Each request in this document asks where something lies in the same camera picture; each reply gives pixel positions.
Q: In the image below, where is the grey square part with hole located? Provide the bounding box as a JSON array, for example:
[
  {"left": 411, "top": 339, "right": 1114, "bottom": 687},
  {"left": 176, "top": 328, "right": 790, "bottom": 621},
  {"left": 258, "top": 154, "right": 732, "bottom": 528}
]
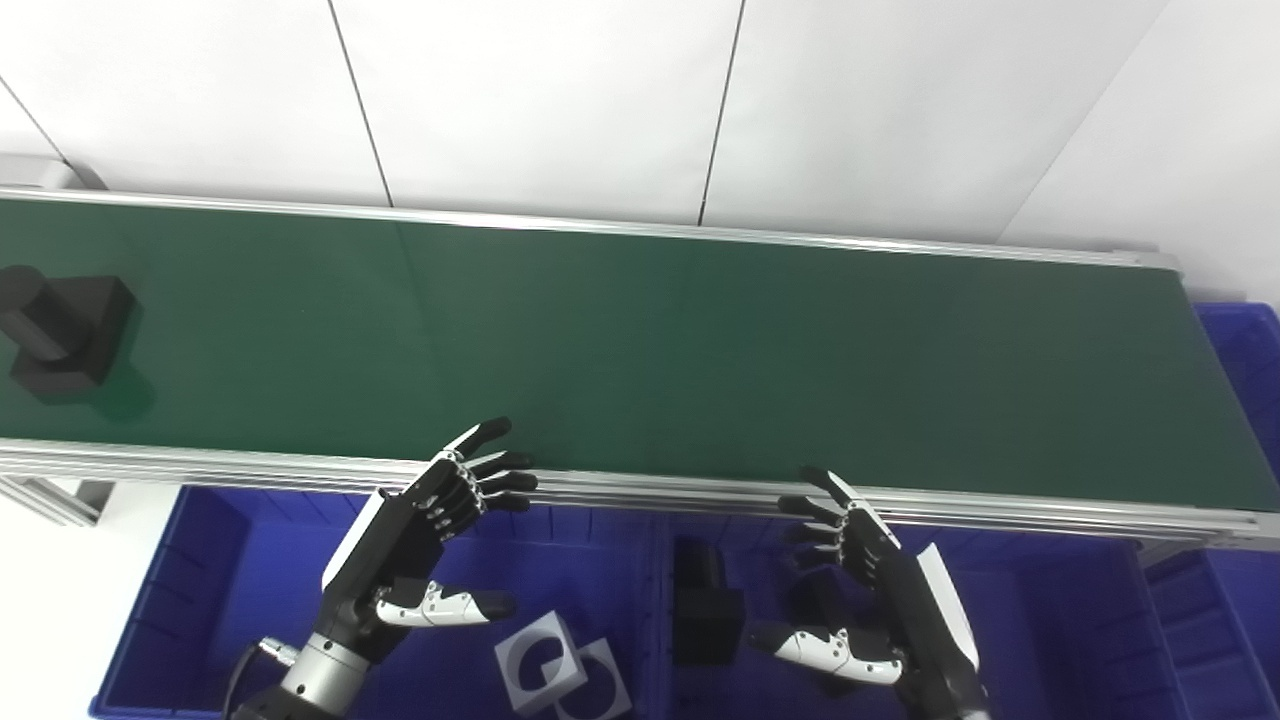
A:
[
  {"left": 494, "top": 611, "right": 589, "bottom": 717},
  {"left": 540, "top": 637, "right": 634, "bottom": 720}
]

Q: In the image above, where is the blue plastic bin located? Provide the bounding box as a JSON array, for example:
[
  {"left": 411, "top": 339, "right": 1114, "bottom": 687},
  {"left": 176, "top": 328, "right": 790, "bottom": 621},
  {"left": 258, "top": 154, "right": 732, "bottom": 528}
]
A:
[
  {"left": 88, "top": 485, "right": 666, "bottom": 720},
  {"left": 1140, "top": 300, "right": 1280, "bottom": 720},
  {"left": 640, "top": 508, "right": 1251, "bottom": 720}
]

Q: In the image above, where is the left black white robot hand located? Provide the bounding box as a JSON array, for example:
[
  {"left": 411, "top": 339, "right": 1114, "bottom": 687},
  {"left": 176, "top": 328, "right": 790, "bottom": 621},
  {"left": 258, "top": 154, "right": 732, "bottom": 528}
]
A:
[{"left": 320, "top": 417, "right": 539, "bottom": 663}]

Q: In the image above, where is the black block with cylinder part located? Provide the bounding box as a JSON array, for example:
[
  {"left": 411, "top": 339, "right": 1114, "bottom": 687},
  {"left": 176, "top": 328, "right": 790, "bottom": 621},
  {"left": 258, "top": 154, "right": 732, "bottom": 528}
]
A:
[
  {"left": 671, "top": 536, "right": 747, "bottom": 670},
  {"left": 0, "top": 265, "right": 139, "bottom": 402},
  {"left": 788, "top": 572, "right": 866, "bottom": 698}
]

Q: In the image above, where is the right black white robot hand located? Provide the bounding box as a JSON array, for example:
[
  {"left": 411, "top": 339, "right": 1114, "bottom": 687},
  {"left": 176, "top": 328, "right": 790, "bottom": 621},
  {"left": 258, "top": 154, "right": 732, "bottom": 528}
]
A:
[{"left": 750, "top": 465, "right": 993, "bottom": 720}]

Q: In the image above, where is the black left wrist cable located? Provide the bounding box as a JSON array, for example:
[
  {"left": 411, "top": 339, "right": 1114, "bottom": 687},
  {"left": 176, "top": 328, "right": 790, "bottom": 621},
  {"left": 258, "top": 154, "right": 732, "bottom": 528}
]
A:
[{"left": 222, "top": 639, "right": 302, "bottom": 720}]

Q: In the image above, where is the aluminium conveyor leg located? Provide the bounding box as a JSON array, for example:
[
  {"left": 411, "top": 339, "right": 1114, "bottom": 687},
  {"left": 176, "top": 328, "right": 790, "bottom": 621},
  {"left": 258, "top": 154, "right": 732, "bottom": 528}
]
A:
[{"left": 0, "top": 474, "right": 117, "bottom": 529}]

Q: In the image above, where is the green conveyor belt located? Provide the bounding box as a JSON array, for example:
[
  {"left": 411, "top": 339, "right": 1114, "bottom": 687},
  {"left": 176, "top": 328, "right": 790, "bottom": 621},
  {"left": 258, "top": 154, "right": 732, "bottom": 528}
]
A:
[
  {"left": 0, "top": 197, "right": 1280, "bottom": 513},
  {"left": 0, "top": 185, "right": 1280, "bottom": 553}
]

